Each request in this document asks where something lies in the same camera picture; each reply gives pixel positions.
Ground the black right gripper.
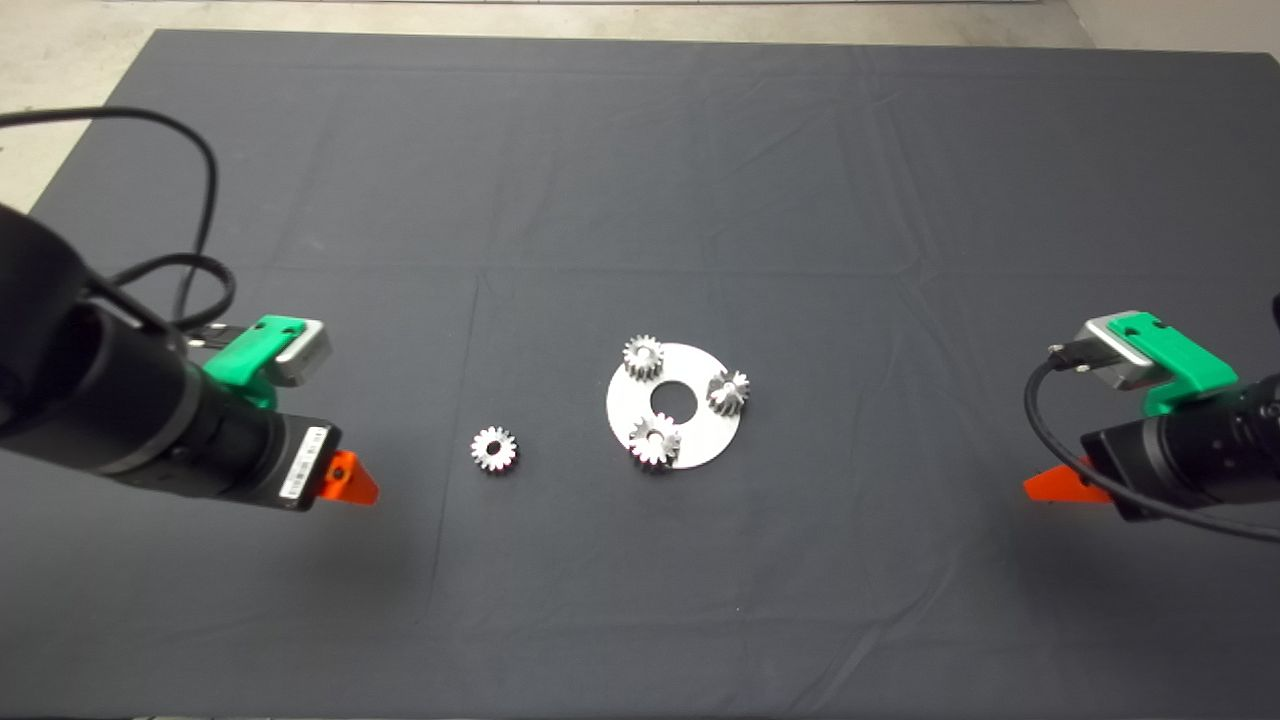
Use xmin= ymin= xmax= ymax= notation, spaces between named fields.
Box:
xmin=1023 ymin=393 xmax=1253 ymax=524

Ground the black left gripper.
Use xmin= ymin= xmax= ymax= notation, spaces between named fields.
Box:
xmin=190 ymin=370 xmax=382 ymax=513

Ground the small steel gear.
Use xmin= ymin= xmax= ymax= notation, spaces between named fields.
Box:
xmin=706 ymin=369 xmax=753 ymax=418
xmin=470 ymin=426 xmax=519 ymax=475
xmin=622 ymin=334 xmax=667 ymax=382

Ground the large steel gear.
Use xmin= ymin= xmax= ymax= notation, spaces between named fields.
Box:
xmin=628 ymin=413 xmax=684 ymax=472

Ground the round metal plate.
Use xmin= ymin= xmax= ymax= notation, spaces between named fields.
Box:
xmin=606 ymin=343 xmax=743 ymax=470

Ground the dark grey table cloth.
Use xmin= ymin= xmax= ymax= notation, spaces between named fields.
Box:
xmin=0 ymin=28 xmax=1280 ymax=720

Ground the thin black right camera cable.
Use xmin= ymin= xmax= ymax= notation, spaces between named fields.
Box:
xmin=1024 ymin=345 xmax=1280 ymax=546

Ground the thin black camera cable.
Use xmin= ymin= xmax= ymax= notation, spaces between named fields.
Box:
xmin=0 ymin=107 xmax=238 ymax=347
xmin=1024 ymin=345 xmax=1280 ymax=546

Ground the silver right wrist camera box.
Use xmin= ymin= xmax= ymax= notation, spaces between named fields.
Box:
xmin=1075 ymin=318 xmax=1157 ymax=393

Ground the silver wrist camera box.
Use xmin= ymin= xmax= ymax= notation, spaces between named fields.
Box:
xmin=268 ymin=320 xmax=333 ymax=389
xmin=1075 ymin=318 xmax=1157 ymax=393

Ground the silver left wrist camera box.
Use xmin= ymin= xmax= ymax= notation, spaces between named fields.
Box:
xmin=268 ymin=320 xmax=333 ymax=389

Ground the green right camera mount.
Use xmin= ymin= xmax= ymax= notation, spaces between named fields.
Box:
xmin=1118 ymin=312 xmax=1240 ymax=419

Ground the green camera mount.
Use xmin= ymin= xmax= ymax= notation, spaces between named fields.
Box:
xmin=200 ymin=315 xmax=306 ymax=411
xmin=1118 ymin=312 xmax=1240 ymax=419

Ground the green left camera mount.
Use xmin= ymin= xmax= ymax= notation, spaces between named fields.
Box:
xmin=200 ymin=315 xmax=306 ymax=411

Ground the thin black left camera cable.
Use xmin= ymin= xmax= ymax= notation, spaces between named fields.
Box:
xmin=0 ymin=107 xmax=238 ymax=347

